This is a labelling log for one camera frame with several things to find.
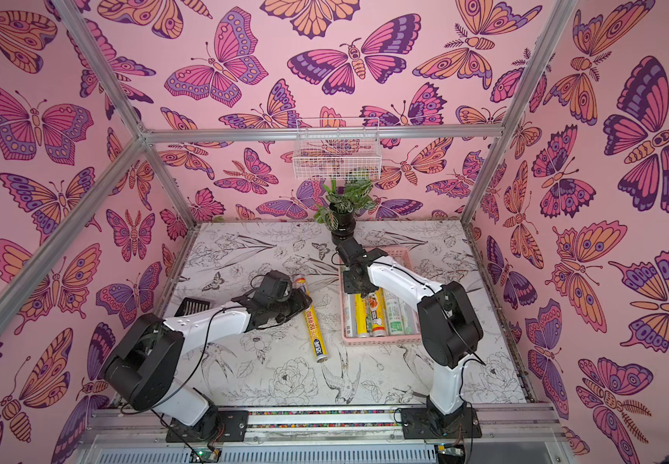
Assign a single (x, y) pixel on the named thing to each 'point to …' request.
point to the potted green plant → (338, 217)
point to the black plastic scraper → (190, 305)
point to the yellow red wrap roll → (377, 307)
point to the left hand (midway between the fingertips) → (312, 300)
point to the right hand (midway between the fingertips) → (350, 287)
